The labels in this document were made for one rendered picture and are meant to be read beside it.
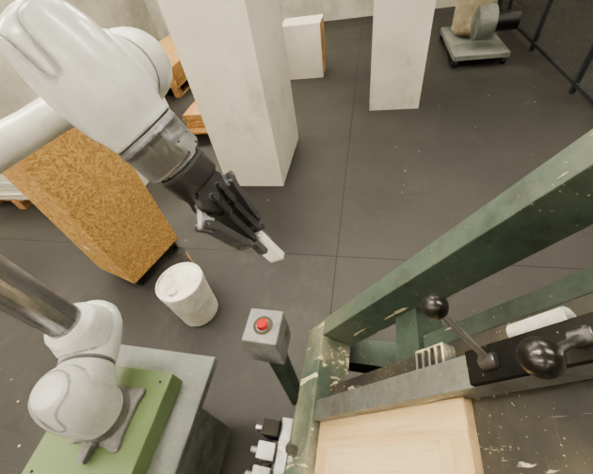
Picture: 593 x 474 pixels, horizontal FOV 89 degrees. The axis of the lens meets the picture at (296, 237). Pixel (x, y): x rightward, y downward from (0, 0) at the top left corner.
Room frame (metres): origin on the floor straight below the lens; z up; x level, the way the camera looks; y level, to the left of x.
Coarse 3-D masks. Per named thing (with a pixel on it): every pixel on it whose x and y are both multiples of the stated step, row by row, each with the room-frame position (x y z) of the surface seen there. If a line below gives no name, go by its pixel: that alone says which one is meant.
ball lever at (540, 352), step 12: (588, 324) 0.11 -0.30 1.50; (576, 336) 0.10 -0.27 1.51; (588, 336) 0.10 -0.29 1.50; (528, 348) 0.09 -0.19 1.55; (540, 348) 0.08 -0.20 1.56; (552, 348) 0.08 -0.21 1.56; (564, 348) 0.09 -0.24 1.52; (528, 360) 0.08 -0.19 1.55; (540, 360) 0.07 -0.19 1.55; (552, 360) 0.07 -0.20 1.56; (564, 360) 0.07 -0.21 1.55; (528, 372) 0.07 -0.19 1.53; (540, 372) 0.07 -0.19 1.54; (552, 372) 0.06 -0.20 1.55
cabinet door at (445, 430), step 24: (408, 408) 0.12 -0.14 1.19; (432, 408) 0.11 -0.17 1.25; (456, 408) 0.09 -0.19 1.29; (336, 432) 0.15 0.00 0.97; (360, 432) 0.12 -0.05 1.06; (384, 432) 0.10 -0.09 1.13; (408, 432) 0.09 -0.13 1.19; (432, 432) 0.07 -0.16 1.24; (456, 432) 0.06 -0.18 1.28; (336, 456) 0.10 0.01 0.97; (360, 456) 0.08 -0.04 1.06; (384, 456) 0.07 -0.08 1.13; (408, 456) 0.05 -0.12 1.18; (432, 456) 0.04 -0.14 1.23; (456, 456) 0.04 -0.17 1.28; (480, 456) 0.03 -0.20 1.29
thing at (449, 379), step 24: (456, 360) 0.15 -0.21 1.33; (384, 384) 0.18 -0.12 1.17; (408, 384) 0.16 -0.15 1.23; (432, 384) 0.14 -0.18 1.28; (456, 384) 0.12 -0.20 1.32; (504, 384) 0.09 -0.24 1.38; (528, 384) 0.09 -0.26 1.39; (552, 384) 0.08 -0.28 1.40; (336, 408) 0.19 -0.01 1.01; (360, 408) 0.16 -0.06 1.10; (384, 408) 0.14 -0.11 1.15
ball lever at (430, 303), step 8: (432, 296) 0.20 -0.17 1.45; (440, 296) 0.20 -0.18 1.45; (424, 304) 0.20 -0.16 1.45; (432, 304) 0.19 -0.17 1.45; (440, 304) 0.19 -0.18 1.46; (448, 304) 0.19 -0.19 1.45; (424, 312) 0.19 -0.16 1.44; (432, 312) 0.18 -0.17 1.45; (440, 312) 0.18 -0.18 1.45; (448, 320) 0.18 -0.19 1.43; (456, 328) 0.17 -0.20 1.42; (464, 336) 0.16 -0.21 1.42; (472, 344) 0.14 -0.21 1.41; (480, 352) 0.13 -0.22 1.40; (480, 360) 0.13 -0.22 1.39; (488, 360) 0.12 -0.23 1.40; (496, 360) 0.12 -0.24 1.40; (488, 368) 0.12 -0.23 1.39; (496, 368) 0.11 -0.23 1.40
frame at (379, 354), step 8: (360, 344) 0.42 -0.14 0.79; (368, 344) 0.41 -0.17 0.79; (376, 344) 0.41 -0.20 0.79; (384, 344) 0.40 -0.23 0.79; (392, 344) 0.40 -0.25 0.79; (352, 352) 0.40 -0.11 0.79; (360, 352) 0.39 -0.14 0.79; (368, 352) 0.39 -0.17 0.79; (376, 352) 0.38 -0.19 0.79; (384, 352) 0.38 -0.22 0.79; (392, 352) 0.37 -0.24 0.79; (352, 360) 0.37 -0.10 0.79; (360, 360) 0.36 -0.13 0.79; (368, 360) 0.36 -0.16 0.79; (376, 360) 0.35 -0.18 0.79; (384, 360) 0.35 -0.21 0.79; (392, 360) 0.34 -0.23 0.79; (352, 368) 0.36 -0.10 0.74; (360, 368) 0.35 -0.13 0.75; (368, 368) 0.34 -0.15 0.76; (376, 368) 0.34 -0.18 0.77
